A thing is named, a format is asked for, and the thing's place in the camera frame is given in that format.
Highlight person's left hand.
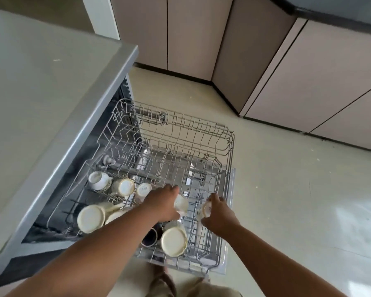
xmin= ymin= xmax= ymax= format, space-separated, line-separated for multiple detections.
xmin=142 ymin=184 xmax=181 ymax=223

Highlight person's right hand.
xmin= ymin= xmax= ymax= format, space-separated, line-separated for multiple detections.
xmin=201 ymin=193 xmax=242 ymax=237

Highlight white floral teacup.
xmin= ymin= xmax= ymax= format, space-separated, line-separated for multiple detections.
xmin=88 ymin=171 xmax=113 ymax=191
xmin=197 ymin=200 xmax=212 ymax=219
xmin=173 ymin=194 xmax=190 ymax=217
xmin=111 ymin=178 xmax=136 ymax=198
xmin=135 ymin=182 xmax=154 ymax=200

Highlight dark blue cup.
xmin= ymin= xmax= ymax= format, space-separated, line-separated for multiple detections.
xmin=141 ymin=227 xmax=159 ymax=247

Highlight cream diamond pattern mug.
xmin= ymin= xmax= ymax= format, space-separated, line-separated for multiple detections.
xmin=160 ymin=221 xmax=188 ymax=258

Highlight wire dish rack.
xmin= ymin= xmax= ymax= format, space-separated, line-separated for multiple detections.
xmin=136 ymin=145 xmax=228 ymax=263

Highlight red flower print mug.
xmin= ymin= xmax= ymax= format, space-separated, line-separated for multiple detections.
xmin=104 ymin=208 xmax=128 ymax=226

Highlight plain cream mug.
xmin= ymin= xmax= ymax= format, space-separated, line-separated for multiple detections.
xmin=77 ymin=202 xmax=124 ymax=235

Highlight grey wire cup rack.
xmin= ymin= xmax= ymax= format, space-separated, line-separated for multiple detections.
xmin=46 ymin=98 xmax=235 ymax=274

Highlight silver dishwasher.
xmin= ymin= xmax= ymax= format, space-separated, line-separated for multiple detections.
xmin=0 ymin=6 xmax=235 ymax=285

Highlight person's right forearm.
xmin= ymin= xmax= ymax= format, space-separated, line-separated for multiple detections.
xmin=228 ymin=224 xmax=347 ymax=297

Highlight person's left forearm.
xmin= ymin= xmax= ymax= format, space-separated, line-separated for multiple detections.
xmin=6 ymin=207 xmax=164 ymax=297

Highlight person's khaki trousers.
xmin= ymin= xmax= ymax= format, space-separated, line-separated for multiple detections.
xmin=148 ymin=269 xmax=242 ymax=297

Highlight black countertop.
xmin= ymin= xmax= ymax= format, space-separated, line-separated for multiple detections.
xmin=265 ymin=0 xmax=371 ymax=38

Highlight beige base cabinet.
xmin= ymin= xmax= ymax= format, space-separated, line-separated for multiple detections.
xmin=110 ymin=0 xmax=371 ymax=152

